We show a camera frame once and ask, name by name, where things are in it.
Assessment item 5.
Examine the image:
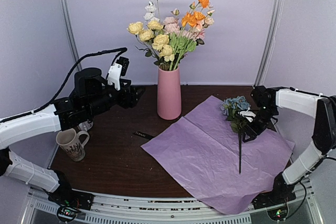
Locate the aluminium corner post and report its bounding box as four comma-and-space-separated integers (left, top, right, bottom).
60, 0, 80, 63
253, 0, 284, 87

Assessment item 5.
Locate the aluminium right corner post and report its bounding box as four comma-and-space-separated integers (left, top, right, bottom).
253, 0, 284, 87

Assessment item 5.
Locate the peach poppy flower stem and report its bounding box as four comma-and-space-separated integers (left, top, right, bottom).
170, 9, 214, 70

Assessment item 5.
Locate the pink vase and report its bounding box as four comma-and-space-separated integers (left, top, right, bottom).
157, 68, 182, 120

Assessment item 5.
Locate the pink rose flower stem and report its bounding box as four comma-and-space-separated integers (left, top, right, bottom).
162, 8, 207, 71

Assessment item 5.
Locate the aluminium left corner post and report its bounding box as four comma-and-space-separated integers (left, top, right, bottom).
60, 0, 80, 63

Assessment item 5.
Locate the aluminium front rail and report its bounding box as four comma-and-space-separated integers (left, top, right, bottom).
26, 179, 316, 224

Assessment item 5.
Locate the blue hydrangea flower stem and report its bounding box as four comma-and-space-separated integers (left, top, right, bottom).
220, 95, 250, 173

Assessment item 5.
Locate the purple tissue paper sheet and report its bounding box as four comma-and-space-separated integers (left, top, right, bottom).
142, 96, 295, 215

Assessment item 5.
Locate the yellow-inside paper cup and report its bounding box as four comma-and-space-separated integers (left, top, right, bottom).
78, 121, 93, 132

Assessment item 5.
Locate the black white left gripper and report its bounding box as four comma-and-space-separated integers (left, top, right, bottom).
85, 78, 146, 116

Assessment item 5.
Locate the cream yellow flower stem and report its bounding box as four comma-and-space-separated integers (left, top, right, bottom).
127, 20, 175, 71

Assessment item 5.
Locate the clear printed glass cup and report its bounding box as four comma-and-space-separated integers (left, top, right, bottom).
56, 129, 90, 162

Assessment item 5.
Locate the orange flower stem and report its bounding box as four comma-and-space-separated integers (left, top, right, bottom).
169, 0, 214, 71

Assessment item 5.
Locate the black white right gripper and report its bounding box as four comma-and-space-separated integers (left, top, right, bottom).
243, 105, 278, 142

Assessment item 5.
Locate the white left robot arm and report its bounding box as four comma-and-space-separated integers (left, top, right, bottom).
1, 56, 144, 205

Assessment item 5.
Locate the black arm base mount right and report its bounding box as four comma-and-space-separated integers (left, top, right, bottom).
252, 174, 296, 210

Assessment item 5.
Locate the black ribbon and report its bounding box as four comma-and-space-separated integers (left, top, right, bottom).
133, 131, 154, 140

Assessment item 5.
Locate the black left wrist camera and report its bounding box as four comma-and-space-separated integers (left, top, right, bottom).
73, 67, 102, 98

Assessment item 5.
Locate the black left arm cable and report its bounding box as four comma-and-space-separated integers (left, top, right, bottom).
0, 47, 129, 124

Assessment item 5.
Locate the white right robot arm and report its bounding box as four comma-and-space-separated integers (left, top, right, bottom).
228, 87, 335, 204

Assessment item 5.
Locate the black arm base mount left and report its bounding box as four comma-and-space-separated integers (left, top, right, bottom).
45, 189, 94, 210

